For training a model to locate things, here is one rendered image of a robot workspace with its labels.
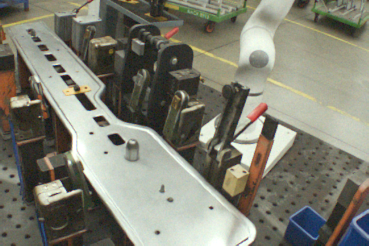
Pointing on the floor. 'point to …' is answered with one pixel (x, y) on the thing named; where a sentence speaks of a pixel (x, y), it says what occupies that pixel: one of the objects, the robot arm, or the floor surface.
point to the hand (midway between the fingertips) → (156, 10)
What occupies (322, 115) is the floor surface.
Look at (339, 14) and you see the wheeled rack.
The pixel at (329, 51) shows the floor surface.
